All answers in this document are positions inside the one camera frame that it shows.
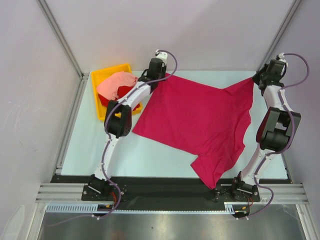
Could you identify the red t shirt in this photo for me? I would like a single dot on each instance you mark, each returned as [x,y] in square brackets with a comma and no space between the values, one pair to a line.
[121,92]

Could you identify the white slotted cable duct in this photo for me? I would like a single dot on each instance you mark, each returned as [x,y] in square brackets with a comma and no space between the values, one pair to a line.
[104,208]

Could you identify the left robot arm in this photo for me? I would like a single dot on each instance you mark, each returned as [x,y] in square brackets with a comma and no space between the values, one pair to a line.
[118,119]

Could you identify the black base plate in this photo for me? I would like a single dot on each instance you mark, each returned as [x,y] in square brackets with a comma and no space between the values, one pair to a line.
[221,191]

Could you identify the magenta t shirt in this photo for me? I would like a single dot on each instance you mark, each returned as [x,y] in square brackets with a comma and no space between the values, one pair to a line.
[205,121]

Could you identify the light pink t shirt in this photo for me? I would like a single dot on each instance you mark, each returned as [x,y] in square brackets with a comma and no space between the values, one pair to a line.
[109,87]

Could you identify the yellow plastic bin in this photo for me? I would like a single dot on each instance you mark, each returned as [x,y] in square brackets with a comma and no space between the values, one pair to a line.
[99,76]

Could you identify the left aluminium frame post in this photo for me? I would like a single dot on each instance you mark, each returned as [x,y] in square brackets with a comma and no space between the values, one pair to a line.
[54,25]

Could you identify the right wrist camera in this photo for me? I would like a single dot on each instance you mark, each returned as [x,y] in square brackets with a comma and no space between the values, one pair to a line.
[281,57]

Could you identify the aluminium frame post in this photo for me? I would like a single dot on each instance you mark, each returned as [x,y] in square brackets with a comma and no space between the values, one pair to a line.
[289,16]
[54,25]

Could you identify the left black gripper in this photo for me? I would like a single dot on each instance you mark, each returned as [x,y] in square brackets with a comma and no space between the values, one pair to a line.
[163,68]

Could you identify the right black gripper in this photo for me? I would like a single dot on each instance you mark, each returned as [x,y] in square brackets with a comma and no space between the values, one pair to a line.
[256,77]

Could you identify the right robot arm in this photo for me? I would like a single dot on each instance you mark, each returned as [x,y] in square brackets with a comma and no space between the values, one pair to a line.
[275,133]

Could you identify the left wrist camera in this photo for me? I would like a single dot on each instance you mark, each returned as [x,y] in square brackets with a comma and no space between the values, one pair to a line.
[161,55]

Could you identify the right aluminium frame post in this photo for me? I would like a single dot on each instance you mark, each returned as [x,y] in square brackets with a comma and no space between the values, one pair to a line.
[289,16]

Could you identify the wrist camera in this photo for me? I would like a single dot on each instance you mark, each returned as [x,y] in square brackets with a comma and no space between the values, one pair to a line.
[161,55]
[281,57]

